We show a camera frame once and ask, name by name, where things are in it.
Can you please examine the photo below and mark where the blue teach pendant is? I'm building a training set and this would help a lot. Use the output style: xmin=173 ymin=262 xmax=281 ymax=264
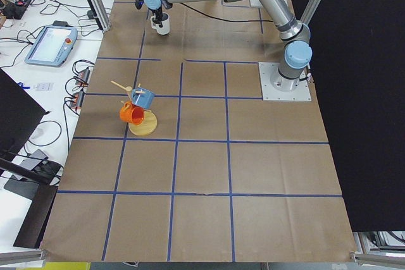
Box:
xmin=24 ymin=25 xmax=78 ymax=67

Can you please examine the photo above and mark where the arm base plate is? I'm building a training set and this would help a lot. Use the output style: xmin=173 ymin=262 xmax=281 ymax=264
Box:
xmin=258 ymin=62 xmax=312 ymax=102
xmin=249 ymin=0 xmax=263 ymax=8

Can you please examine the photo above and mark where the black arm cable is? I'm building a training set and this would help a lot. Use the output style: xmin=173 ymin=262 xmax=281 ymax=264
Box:
xmin=180 ymin=1 xmax=275 ymax=23

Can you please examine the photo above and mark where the wooden mug tree stand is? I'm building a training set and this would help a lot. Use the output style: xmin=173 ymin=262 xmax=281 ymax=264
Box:
xmin=111 ymin=80 xmax=158 ymax=136

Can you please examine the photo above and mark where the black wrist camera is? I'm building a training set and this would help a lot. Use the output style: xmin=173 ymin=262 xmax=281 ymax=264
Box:
xmin=134 ymin=0 xmax=144 ymax=10

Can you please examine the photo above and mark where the black monitor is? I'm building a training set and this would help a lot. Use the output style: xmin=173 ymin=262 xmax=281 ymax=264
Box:
xmin=0 ymin=68 xmax=47 ymax=185

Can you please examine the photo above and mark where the black curtain panel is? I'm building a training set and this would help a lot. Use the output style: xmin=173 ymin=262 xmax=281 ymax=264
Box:
xmin=309 ymin=0 xmax=404 ymax=231

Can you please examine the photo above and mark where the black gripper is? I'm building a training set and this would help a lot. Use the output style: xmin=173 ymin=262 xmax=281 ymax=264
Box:
xmin=152 ymin=8 xmax=163 ymax=28

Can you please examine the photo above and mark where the blue mug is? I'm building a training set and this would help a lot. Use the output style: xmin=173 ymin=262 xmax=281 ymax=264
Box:
xmin=131 ymin=87 xmax=155 ymax=109

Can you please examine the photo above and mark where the orange mug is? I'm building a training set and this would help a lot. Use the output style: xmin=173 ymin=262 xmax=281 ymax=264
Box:
xmin=119 ymin=102 xmax=145 ymax=125

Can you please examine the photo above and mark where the white grey mug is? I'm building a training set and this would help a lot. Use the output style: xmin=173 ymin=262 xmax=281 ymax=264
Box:
xmin=150 ymin=13 xmax=170 ymax=35

